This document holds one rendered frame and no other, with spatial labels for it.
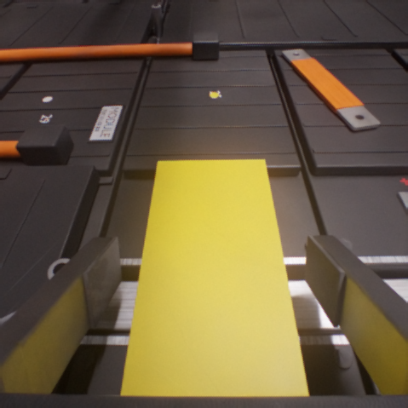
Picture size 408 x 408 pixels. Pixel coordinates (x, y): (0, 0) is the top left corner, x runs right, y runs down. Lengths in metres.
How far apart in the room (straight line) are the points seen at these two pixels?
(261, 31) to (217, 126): 0.20
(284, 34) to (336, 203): 0.26
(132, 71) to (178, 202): 0.21
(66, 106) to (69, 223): 0.15
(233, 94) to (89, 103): 0.14
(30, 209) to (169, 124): 0.13
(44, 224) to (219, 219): 0.11
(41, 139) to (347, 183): 0.23
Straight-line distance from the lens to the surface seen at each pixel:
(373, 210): 0.23
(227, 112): 0.27
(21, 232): 0.20
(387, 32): 0.47
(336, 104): 0.29
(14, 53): 0.43
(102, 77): 0.35
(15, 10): 0.62
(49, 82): 0.37
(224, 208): 0.16
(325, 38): 0.42
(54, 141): 0.23
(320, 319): 0.18
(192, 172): 0.18
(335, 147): 0.25
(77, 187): 0.21
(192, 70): 0.34
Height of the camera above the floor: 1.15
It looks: 50 degrees down
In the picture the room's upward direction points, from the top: 2 degrees counter-clockwise
